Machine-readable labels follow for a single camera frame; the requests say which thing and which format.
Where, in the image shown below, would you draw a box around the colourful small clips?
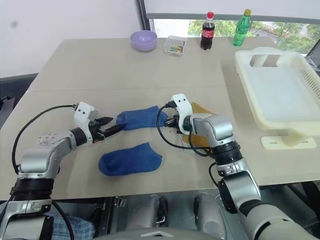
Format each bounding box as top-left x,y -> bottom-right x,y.
167,42 -> 186,54

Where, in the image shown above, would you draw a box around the metal table bracket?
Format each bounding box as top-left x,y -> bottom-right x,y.
113,195 -> 128,209

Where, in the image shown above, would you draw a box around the silver robot right leg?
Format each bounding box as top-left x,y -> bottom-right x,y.
193,193 -> 227,234

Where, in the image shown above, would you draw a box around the dark grey furniture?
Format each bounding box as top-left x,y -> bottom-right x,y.
0,72 -> 40,132

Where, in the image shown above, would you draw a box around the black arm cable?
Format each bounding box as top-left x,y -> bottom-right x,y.
155,100 -> 222,190
11,104 -> 78,175

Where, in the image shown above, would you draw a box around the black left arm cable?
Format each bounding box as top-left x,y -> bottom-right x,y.
11,104 -> 78,175

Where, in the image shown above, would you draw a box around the blue plaid cloth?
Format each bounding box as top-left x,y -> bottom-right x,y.
46,215 -> 97,240

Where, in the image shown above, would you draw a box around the clear plastic box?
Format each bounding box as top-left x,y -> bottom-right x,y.
163,35 -> 189,58

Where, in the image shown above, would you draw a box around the silver robot left leg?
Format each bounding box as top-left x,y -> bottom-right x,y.
124,193 -> 169,232

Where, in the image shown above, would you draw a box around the purple plastic bowl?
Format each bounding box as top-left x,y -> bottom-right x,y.
129,30 -> 158,53

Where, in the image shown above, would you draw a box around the blue sock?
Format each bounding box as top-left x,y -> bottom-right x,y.
97,141 -> 164,177
115,104 -> 169,132

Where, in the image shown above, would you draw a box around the white plastic basket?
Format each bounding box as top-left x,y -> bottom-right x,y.
234,46 -> 320,151

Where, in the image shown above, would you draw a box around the white roller blind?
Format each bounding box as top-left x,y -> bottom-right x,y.
145,0 -> 320,20

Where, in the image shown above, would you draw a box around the mustard yellow sock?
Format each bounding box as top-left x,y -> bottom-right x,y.
181,100 -> 219,151

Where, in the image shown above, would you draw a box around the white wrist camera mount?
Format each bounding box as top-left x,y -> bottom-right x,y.
171,93 -> 194,133
73,101 -> 96,145

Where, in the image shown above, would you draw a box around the silver robot leg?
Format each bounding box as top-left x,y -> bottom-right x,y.
124,193 -> 169,232
193,193 -> 227,234

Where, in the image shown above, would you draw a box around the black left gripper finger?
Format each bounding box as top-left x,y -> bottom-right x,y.
95,116 -> 114,126
100,123 -> 126,139

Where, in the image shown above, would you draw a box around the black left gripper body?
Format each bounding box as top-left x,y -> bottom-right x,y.
87,109 -> 106,144

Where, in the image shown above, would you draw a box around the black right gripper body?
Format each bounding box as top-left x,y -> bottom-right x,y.
171,112 -> 185,135

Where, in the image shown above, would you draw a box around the green bottle yellow cap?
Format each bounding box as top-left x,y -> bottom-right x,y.
231,8 -> 252,47

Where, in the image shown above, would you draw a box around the black shoe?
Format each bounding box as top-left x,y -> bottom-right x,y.
89,206 -> 104,226

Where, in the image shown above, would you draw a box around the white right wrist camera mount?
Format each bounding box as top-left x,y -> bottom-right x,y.
171,93 -> 194,133

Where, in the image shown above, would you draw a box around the cola bottle red cap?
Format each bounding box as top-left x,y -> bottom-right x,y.
199,11 -> 216,52

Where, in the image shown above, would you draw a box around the dark window frame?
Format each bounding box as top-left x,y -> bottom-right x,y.
134,0 -> 155,39

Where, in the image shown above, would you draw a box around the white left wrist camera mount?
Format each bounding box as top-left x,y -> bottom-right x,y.
73,101 -> 96,145

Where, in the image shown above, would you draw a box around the grey robot torso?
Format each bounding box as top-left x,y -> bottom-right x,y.
91,225 -> 252,240

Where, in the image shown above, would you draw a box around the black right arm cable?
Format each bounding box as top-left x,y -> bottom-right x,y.
155,100 -> 222,190

